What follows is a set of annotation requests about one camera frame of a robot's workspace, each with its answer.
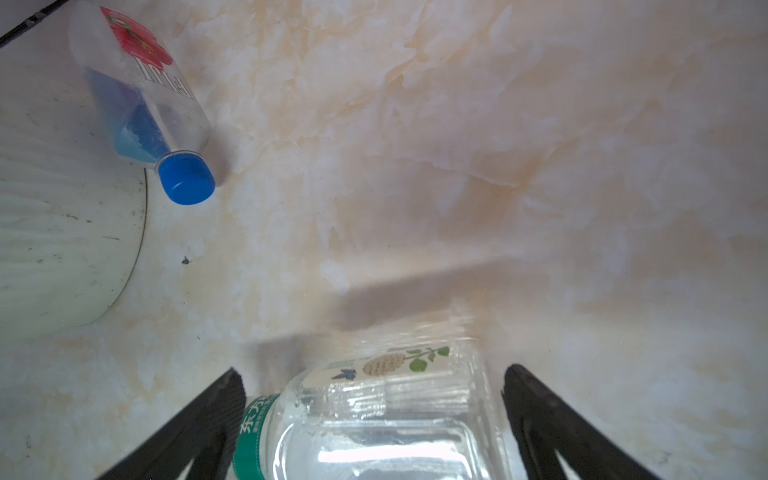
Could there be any blue cap clear bottle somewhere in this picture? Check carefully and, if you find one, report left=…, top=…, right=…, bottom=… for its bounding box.
left=68, top=1, right=216, bottom=205

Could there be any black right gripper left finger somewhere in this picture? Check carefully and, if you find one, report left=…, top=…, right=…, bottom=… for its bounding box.
left=101, top=368, right=246, bottom=480

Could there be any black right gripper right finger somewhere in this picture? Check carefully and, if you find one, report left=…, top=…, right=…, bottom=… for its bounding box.
left=502, top=364, right=656, bottom=480

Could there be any cream waste bin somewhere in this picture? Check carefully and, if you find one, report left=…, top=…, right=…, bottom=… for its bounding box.
left=1, top=36, right=147, bottom=346

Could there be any clear green label bottle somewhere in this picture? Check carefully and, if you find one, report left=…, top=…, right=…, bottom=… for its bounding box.
left=227, top=315, right=510, bottom=479

